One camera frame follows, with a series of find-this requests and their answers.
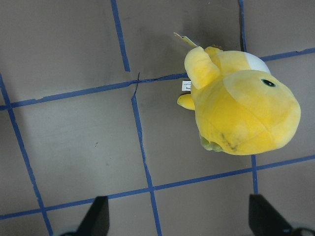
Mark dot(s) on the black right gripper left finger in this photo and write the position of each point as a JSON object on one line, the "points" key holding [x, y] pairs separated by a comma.
{"points": [[96, 221]]}

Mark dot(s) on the yellow plush toy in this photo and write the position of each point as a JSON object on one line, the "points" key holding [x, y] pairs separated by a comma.
{"points": [[240, 107]]}

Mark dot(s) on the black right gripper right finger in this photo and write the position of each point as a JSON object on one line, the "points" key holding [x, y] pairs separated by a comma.
{"points": [[265, 220]]}

